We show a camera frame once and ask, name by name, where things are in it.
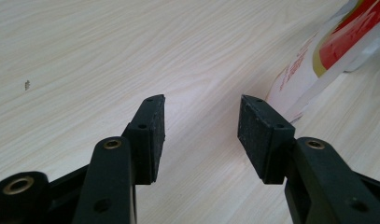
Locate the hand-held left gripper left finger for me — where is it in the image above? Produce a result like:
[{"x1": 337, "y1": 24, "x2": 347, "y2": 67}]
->
[{"x1": 71, "y1": 93, "x2": 166, "y2": 224}]

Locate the red and white spout pouch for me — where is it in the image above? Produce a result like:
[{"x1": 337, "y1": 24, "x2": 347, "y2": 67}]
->
[{"x1": 265, "y1": 0, "x2": 380, "y2": 124}]

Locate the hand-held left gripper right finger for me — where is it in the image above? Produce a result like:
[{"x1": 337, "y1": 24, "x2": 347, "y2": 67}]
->
[{"x1": 236, "y1": 94, "x2": 380, "y2": 224}]

